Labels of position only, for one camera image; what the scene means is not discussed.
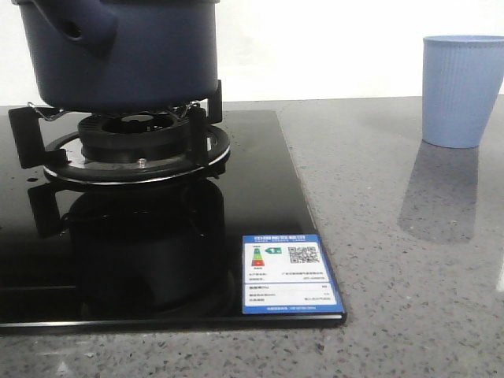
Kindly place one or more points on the black glass gas stove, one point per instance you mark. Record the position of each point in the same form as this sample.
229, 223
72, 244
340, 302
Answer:
148, 257

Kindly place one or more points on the dark blue cooking pot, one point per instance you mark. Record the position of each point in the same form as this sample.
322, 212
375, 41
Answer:
121, 56

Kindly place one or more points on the light blue ribbed cup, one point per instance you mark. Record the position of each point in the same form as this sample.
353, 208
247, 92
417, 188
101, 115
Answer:
462, 76

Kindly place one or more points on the black right pot support grate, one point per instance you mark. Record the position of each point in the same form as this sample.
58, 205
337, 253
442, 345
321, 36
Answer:
207, 149

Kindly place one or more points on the blue energy label sticker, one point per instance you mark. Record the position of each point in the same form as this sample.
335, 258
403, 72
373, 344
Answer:
287, 275

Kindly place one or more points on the black right gas burner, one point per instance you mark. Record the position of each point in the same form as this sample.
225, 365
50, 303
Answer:
127, 139

